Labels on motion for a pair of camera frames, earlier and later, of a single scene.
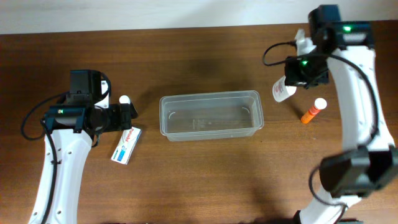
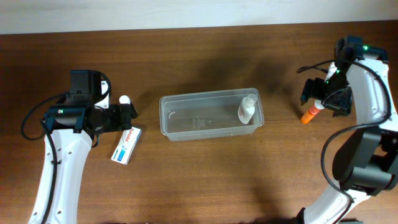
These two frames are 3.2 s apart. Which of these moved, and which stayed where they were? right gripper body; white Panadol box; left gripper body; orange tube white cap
Moved: right gripper body
Stayed: white Panadol box; orange tube white cap; left gripper body
